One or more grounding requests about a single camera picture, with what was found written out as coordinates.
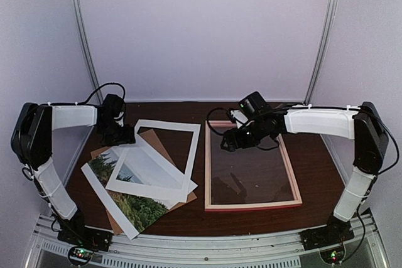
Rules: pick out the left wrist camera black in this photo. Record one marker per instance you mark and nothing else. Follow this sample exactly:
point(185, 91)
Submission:
point(119, 120)

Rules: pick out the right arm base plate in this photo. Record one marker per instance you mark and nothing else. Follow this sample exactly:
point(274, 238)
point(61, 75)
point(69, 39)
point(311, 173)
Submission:
point(316, 238)

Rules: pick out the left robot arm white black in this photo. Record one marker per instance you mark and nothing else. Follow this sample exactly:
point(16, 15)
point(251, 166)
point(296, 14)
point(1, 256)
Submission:
point(32, 143)

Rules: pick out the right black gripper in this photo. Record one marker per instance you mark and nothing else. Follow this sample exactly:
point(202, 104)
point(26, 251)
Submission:
point(235, 142)

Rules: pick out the wooden picture frame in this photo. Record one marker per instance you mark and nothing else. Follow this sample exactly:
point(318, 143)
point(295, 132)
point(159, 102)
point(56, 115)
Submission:
point(251, 206)

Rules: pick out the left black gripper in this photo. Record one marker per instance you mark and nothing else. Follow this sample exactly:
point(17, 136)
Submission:
point(128, 137)

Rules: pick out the clear acrylic sheet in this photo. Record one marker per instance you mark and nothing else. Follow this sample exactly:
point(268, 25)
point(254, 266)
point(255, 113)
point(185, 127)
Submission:
point(251, 170)

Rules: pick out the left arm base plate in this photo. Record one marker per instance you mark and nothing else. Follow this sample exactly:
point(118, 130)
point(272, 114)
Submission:
point(92, 239)

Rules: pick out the aluminium corner post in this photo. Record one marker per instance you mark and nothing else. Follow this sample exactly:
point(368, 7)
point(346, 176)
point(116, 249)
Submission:
point(84, 43)
point(322, 48)

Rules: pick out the right aluminium corner post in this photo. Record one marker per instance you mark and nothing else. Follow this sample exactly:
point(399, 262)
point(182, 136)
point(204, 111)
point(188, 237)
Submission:
point(322, 48)

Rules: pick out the left aluminium corner post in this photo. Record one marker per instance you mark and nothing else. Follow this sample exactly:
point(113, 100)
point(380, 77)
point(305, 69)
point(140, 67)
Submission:
point(84, 43)

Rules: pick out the brown backing board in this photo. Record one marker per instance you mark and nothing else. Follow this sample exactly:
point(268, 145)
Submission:
point(151, 138)

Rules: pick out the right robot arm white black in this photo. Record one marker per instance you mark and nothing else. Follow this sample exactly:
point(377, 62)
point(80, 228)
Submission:
point(255, 120)

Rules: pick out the landscape photo print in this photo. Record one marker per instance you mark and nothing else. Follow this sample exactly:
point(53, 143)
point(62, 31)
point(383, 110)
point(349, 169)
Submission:
point(134, 214)

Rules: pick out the aluminium front rail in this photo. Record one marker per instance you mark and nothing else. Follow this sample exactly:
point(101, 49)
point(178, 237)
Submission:
point(281, 249)

